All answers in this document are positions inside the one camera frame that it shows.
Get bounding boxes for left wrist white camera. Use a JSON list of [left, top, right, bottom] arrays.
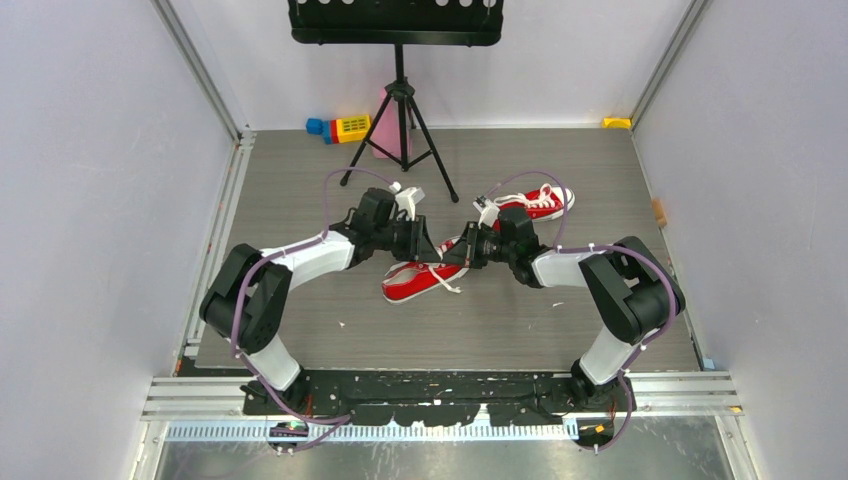
[[389, 181, 426, 222]]

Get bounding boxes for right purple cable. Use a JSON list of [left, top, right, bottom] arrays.
[[480, 170, 678, 455]]

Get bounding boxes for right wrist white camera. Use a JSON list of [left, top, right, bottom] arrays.
[[473, 196, 500, 230]]

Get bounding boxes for black music stand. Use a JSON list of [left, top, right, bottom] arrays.
[[288, 0, 504, 203]]

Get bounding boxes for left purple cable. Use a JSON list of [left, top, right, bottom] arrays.
[[229, 166, 403, 453]]

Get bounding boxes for pink foam block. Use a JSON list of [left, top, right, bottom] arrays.
[[371, 89, 401, 159]]

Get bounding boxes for small brown wall block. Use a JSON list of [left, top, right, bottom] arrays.
[[651, 198, 668, 229]]

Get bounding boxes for red sneaker far right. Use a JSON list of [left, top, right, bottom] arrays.
[[494, 183, 576, 222]]

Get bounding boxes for colourful toy block stack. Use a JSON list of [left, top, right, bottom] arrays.
[[305, 115, 371, 145]]

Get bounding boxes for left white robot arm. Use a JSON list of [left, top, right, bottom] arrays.
[[199, 185, 440, 414]]

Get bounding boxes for red sneaker with laces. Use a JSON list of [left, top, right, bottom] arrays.
[[381, 261, 468, 305]]

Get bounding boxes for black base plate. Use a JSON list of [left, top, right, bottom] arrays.
[[240, 370, 635, 427]]

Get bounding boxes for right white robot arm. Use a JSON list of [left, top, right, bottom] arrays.
[[442, 208, 686, 411]]

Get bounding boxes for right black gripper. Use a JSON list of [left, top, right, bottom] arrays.
[[440, 221, 516, 269]]

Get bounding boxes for purple cable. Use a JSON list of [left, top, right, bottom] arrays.
[[229, 166, 403, 453], [480, 170, 678, 455]]

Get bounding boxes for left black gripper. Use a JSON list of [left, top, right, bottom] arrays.
[[373, 214, 440, 263]]

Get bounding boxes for wrist white camera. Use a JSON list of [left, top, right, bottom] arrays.
[[473, 196, 500, 230], [389, 181, 426, 222]]

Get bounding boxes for yellow corner object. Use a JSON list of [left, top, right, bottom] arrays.
[[601, 117, 632, 130]]

